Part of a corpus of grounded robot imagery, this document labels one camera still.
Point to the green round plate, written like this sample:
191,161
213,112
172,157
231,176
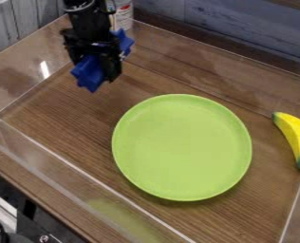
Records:
183,147

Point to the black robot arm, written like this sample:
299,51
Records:
88,5

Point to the yellow toy banana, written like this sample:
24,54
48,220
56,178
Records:
288,124

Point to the white labelled can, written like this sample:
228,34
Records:
124,17

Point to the clear acrylic enclosure wall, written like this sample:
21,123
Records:
57,128

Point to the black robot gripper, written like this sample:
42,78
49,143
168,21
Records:
91,38

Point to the blue star-shaped block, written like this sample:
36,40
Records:
88,71

